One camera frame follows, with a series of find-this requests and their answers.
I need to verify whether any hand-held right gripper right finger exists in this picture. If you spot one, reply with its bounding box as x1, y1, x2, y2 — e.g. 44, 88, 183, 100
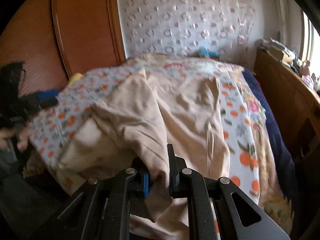
167, 144, 292, 240

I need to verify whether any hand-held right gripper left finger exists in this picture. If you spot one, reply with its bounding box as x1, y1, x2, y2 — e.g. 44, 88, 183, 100
30, 156, 152, 240

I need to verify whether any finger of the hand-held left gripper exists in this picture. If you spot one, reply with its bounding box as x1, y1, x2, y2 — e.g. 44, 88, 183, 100
37, 98, 58, 109
36, 89, 58, 100

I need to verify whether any beige cotton garment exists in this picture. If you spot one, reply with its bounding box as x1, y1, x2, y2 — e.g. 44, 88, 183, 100
57, 69, 232, 240

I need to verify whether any person's left hand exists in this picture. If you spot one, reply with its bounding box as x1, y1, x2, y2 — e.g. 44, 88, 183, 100
0, 126, 29, 152

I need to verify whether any orange fruit print blanket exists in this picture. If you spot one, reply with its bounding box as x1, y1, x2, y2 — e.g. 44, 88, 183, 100
26, 62, 262, 205

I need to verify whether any wooden headboard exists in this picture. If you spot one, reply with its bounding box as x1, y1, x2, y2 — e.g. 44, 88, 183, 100
0, 0, 127, 100

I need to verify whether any navy blue blanket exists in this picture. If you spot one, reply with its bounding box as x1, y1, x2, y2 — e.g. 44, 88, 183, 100
242, 69, 300, 205

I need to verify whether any blue toy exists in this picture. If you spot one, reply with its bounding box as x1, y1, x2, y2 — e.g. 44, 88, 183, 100
199, 47, 219, 59

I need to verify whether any wooden sideboard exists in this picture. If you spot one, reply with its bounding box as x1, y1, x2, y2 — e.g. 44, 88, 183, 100
254, 49, 320, 165

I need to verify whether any white lace curtain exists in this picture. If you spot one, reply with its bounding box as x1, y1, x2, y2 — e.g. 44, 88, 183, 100
116, 0, 258, 63

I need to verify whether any row of small clutter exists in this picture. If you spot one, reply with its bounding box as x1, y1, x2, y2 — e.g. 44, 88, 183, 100
257, 37, 320, 93

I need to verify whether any bright window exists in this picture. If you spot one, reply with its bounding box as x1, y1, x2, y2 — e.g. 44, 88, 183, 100
301, 10, 320, 63

